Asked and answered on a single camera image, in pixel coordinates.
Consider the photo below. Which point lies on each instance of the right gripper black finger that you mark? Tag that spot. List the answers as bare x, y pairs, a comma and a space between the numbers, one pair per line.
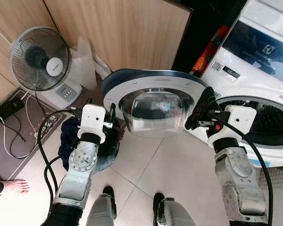
197, 109
212, 104

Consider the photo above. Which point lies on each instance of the black garment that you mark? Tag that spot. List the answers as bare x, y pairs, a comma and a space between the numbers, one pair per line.
114, 141

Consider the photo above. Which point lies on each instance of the round glass washer door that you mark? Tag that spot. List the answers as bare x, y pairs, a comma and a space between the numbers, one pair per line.
132, 87

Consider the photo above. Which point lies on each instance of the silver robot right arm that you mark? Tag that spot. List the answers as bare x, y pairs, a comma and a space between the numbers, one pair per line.
238, 174

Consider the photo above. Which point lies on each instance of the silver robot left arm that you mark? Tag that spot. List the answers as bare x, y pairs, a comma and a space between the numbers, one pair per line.
80, 162

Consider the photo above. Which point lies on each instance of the white front-load washing machine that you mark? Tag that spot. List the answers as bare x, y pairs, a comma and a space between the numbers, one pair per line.
254, 77

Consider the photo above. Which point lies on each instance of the black white QR label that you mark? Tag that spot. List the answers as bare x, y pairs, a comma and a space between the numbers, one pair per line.
225, 71

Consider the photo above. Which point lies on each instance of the blue denim jeans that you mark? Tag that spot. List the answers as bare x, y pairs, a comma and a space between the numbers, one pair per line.
106, 162

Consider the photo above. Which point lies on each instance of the orange black folded item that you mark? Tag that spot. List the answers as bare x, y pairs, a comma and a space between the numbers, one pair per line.
210, 49

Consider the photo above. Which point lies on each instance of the white table fan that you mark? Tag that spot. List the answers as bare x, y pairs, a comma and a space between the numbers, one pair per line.
54, 66

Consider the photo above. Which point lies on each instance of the robot right leg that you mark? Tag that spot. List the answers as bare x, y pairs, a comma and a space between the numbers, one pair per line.
177, 214

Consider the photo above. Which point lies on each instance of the black power strip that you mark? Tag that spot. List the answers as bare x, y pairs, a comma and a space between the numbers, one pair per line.
8, 108

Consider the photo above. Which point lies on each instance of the person bare foot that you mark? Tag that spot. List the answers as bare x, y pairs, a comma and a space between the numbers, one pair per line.
16, 186

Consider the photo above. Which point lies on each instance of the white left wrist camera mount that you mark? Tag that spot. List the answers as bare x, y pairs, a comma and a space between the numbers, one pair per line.
92, 120

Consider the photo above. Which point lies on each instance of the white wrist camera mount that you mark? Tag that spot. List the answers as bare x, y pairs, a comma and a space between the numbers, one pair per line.
238, 117
92, 120

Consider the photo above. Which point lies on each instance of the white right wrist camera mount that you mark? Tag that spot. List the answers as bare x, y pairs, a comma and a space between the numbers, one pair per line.
238, 117

